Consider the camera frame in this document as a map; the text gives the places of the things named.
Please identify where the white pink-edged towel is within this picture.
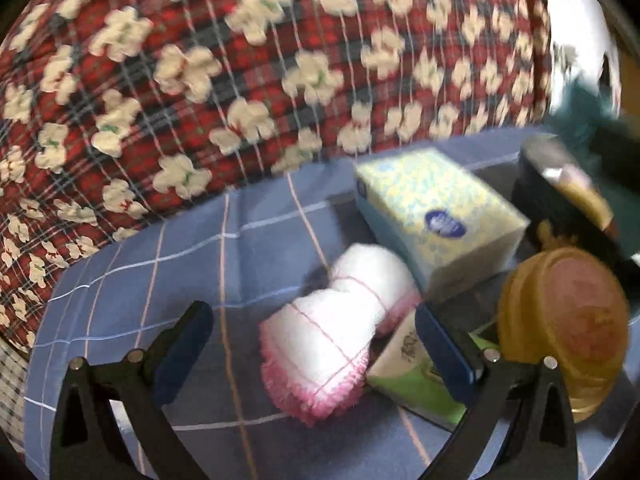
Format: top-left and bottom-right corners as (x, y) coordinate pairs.
(259, 242), (424, 427)

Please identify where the teal fluffy cloth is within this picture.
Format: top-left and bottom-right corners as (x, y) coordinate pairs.
(544, 79), (622, 142)

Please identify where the yellow patterned tissue box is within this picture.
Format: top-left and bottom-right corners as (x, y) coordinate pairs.
(353, 148), (532, 307)

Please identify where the white checked hanging cloth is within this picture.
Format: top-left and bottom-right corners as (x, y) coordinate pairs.
(0, 344), (29, 447)

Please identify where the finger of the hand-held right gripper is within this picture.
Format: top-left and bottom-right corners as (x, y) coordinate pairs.
(589, 114), (640, 182)

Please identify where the blue checked tablecloth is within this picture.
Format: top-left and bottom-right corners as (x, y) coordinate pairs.
(22, 127), (640, 480)

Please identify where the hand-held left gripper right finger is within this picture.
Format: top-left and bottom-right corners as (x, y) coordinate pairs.
(414, 304), (579, 480)

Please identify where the red plaid printed blanket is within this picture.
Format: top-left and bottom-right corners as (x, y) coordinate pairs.
(0, 0), (557, 357)

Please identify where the green tissue packet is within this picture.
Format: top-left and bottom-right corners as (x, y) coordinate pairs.
(367, 316), (502, 432)

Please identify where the round black metal tin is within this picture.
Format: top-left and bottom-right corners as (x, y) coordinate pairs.
(515, 132), (640, 272)

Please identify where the round golden brown toy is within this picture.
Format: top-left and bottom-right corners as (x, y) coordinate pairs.
(497, 247), (632, 423)

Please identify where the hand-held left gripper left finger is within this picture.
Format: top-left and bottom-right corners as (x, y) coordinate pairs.
(50, 300), (216, 480)

